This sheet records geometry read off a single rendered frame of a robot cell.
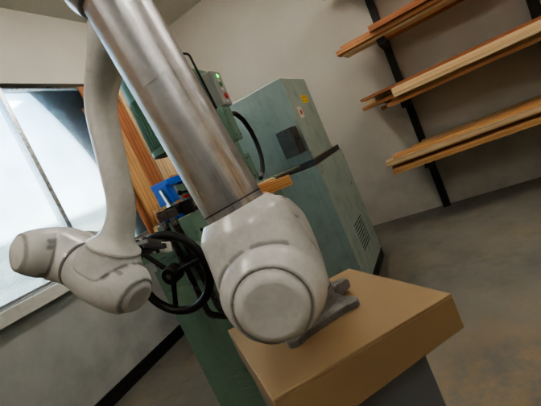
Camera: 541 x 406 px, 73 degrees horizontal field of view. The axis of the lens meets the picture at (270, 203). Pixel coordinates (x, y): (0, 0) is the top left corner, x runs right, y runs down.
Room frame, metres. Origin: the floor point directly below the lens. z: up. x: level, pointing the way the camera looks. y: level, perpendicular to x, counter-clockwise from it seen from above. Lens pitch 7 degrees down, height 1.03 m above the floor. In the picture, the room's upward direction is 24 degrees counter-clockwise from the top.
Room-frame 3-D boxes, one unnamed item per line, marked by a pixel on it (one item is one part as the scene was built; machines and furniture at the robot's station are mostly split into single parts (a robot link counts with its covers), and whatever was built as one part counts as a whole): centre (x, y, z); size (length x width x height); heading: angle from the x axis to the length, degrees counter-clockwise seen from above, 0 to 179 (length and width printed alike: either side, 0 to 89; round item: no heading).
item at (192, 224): (1.28, 0.30, 0.91); 0.15 x 0.14 x 0.09; 69
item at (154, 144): (1.47, 0.26, 1.35); 0.18 x 0.18 x 0.31
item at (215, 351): (1.58, 0.22, 0.36); 0.58 x 0.45 x 0.71; 159
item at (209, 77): (1.72, 0.02, 1.40); 0.10 x 0.06 x 0.16; 159
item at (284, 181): (1.44, 0.19, 0.92); 0.62 x 0.02 x 0.04; 69
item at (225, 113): (1.62, 0.04, 1.23); 0.09 x 0.08 x 0.15; 159
